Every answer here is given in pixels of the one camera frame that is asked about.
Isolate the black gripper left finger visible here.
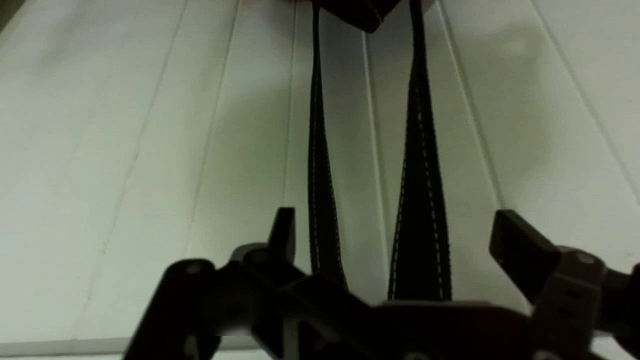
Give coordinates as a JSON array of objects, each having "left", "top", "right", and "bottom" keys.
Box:
[{"left": 122, "top": 206, "right": 403, "bottom": 360}]

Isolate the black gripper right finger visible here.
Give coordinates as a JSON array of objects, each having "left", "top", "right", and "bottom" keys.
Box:
[{"left": 489, "top": 207, "right": 640, "bottom": 360}]

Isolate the black bag with straps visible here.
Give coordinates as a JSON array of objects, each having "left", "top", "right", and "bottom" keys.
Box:
[{"left": 306, "top": 0, "right": 456, "bottom": 304}]

